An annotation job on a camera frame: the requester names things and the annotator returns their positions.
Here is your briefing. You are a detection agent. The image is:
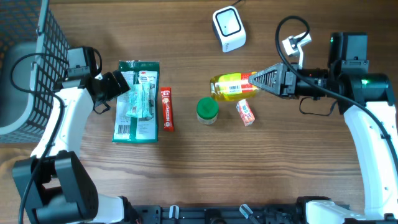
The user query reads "red white juice carton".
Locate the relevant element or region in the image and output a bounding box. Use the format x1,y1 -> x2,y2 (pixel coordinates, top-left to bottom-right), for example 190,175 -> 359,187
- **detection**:
236,99 -> 255,126

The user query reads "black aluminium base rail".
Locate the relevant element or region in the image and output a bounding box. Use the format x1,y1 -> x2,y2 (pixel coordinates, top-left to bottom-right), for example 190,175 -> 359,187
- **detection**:
125,203 -> 305,224

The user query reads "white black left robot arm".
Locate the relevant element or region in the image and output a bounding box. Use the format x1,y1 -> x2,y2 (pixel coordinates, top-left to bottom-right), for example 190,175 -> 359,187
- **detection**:
12,70 -> 130,223

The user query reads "green lid round container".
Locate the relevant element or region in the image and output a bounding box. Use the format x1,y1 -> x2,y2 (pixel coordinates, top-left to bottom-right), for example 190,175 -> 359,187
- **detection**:
197,97 -> 219,125

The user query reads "black camera cable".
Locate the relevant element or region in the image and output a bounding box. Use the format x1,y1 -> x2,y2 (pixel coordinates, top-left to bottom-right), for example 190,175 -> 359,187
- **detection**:
274,15 -> 398,175
9,52 -> 70,224

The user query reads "white barcode scanner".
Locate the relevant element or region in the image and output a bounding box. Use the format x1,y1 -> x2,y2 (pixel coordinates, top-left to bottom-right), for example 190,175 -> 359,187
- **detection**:
212,6 -> 246,53

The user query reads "black right camera cable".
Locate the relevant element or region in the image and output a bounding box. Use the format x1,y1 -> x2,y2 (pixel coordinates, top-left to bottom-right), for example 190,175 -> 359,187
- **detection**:
274,15 -> 398,175

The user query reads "yellow oil bottle silver cap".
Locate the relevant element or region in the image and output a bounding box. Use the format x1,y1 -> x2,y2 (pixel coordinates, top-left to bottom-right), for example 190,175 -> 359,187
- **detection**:
210,72 -> 259,101

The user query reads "grey plastic mesh basket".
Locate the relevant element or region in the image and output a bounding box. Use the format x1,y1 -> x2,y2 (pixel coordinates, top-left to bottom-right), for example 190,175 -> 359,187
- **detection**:
1,0 -> 70,144

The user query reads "teal snack bar wrapper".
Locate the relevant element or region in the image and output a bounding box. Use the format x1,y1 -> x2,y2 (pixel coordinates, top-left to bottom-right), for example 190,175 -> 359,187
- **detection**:
126,83 -> 152,119

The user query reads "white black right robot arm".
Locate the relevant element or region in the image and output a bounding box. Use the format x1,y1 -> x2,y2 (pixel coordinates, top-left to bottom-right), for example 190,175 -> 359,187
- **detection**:
248,32 -> 397,223

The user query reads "black left camera cable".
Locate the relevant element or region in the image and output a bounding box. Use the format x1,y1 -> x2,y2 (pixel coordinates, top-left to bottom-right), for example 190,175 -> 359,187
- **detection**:
9,52 -> 70,224

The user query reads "red Nescafe coffee stick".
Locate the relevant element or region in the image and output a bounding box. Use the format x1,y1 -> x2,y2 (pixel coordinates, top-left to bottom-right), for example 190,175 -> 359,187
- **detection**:
160,87 -> 174,132

